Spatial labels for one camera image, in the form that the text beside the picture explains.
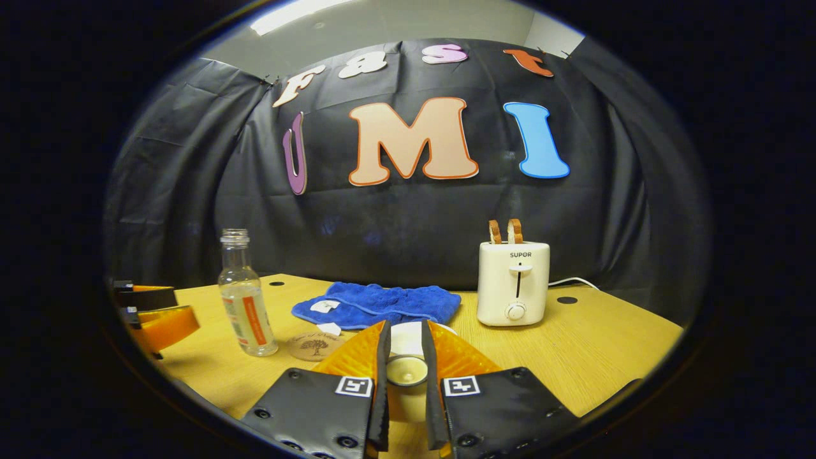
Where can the black backdrop cloth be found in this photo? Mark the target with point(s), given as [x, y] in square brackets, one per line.
[395, 229]

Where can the round cork coaster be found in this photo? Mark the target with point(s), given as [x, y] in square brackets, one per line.
[312, 347]

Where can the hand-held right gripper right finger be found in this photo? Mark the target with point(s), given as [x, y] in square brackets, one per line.
[433, 414]

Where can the clear plastic water bottle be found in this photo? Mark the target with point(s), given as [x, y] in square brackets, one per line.
[245, 306]

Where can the toasted bread slice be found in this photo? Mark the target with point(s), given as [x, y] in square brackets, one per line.
[515, 231]
[495, 232]

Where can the cream teacup lid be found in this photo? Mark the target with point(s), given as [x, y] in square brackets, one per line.
[407, 371]

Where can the blue towel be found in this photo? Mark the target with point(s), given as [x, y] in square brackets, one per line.
[382, 303]

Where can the cream toaster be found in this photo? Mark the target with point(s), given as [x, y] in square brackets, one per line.
[513, 284]

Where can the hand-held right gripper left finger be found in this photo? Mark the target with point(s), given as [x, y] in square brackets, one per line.
[380, 408]

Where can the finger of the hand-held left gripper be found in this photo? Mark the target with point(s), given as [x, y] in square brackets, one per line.
[150, 298]
[166, 325]

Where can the cream ceramic teacup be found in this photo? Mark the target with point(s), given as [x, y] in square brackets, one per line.
[406, 338]

